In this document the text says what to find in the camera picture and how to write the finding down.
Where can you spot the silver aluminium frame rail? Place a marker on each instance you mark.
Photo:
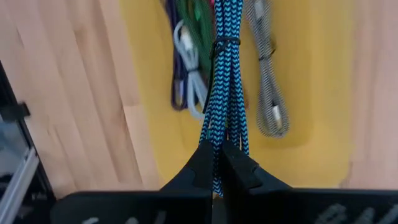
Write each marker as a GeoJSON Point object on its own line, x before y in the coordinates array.
{"type": "Point", "coordinates": [18, 186]}

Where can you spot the yellow plastic bin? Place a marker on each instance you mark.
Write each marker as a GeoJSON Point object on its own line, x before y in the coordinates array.
{"type": "Point", "coordinates": [311, 93]}

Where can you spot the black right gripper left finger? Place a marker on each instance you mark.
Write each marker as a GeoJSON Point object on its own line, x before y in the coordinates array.
{"type": "Point", "coordinates": [140, 207]}

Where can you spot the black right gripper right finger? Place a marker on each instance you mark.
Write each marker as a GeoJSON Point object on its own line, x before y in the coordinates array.
{"type": "Point", "coordinates": [295, 207]}

